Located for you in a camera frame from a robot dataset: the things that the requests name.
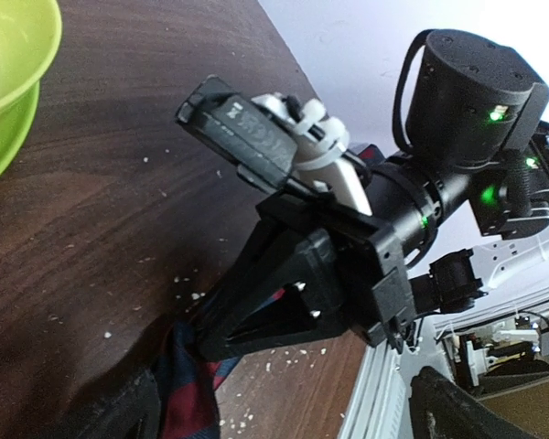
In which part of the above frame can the red navy striped tie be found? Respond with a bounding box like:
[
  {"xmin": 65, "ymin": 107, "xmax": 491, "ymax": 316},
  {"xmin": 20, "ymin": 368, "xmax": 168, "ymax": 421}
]
[{"xmin": 151, "ymin": 298, "xmax": 242, "ymax": 438}]

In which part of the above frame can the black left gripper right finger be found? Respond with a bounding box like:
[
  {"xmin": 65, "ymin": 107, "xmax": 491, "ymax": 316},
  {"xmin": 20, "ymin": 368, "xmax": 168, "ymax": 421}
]
[{"xmin": 411, "ymin": 366, "xmax": 535, "ymax": 439}]

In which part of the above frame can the lime green bowl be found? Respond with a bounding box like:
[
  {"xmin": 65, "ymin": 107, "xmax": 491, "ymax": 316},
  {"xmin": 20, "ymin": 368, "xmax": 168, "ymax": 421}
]
[{"xmin": 0, "ymin": 1, "xmax": 62, "ymax": 113}]

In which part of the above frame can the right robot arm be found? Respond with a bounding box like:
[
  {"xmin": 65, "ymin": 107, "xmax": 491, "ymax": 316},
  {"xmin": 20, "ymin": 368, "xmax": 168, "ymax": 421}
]
[{"xmin": 177, "ymin": 29, "xmax": 549, "ymax": 361}]

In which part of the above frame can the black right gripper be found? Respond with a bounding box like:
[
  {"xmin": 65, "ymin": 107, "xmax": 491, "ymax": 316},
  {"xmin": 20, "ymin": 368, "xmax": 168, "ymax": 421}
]
[{"xmin": 196, "ymin": 194, "xmax": 414, "ymax": 361}]

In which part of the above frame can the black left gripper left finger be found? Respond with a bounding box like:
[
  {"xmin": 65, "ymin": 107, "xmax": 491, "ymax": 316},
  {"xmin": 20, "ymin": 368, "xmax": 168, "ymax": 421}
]
[{"xmin": 68, "ymin": 369, "xmax": 161, "ymax": 438}]

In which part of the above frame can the lime green plate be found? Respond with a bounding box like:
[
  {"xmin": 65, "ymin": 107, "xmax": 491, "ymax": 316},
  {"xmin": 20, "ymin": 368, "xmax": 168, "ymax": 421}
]
[{"xmin": 0, "ymin": 82, "xmax": 40, "ymax": 176}]

